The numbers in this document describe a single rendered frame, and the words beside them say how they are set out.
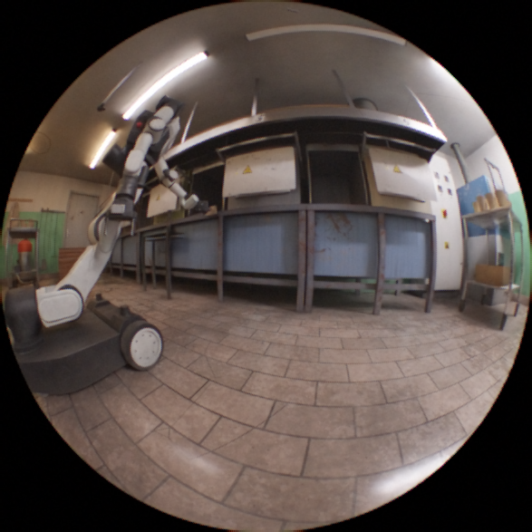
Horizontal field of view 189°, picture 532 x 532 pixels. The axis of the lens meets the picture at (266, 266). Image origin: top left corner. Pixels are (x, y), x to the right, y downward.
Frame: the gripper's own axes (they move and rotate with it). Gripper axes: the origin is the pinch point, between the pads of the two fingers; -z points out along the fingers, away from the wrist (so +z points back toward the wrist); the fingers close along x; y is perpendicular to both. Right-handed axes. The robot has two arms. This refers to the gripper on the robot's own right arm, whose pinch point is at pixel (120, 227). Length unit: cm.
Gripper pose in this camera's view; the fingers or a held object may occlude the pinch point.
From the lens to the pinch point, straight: 64.5
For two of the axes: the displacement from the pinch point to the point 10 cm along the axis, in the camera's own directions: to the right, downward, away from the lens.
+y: -7.0, 1.0, 7.1
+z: -0.7, -10.0, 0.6
